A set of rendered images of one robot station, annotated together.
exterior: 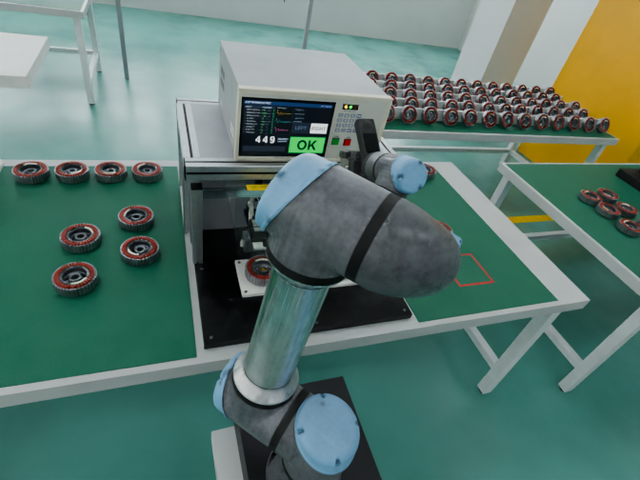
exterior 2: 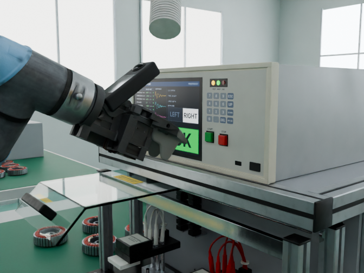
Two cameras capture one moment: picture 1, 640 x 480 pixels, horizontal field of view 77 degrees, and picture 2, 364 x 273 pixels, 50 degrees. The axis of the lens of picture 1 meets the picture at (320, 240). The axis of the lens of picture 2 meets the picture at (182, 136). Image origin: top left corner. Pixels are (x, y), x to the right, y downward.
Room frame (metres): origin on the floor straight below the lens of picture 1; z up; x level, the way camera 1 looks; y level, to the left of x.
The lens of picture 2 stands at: (0.88, -0.71, 1.28)
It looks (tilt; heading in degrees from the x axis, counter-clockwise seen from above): 7 degrees down; 78
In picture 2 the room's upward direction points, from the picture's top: straight up
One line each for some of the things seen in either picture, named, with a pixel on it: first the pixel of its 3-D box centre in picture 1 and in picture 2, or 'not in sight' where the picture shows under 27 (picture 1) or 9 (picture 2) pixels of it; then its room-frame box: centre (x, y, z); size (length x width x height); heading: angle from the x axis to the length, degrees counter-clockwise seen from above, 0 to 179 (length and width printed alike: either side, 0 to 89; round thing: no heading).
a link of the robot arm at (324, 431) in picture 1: (318, 437); not in sight; (0.33, -0.08, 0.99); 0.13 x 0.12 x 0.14; 70
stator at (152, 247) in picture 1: (140, 250); (99, 244); (0.87, 0.54, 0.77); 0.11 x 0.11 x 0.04
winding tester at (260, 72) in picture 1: (296, 100); (249, 112); (1.24, 0.17, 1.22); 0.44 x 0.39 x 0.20; 117
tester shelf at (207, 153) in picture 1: (288, 137); (243, 163); (1.23, 0.19, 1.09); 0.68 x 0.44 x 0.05; 117
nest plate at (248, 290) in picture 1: (262, 275); not in sight; (0.89, 0.15, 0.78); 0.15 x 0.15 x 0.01; 27
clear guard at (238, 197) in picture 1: (271, 209); (106, 197); (0.90, 0.15, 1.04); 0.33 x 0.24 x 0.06; 27
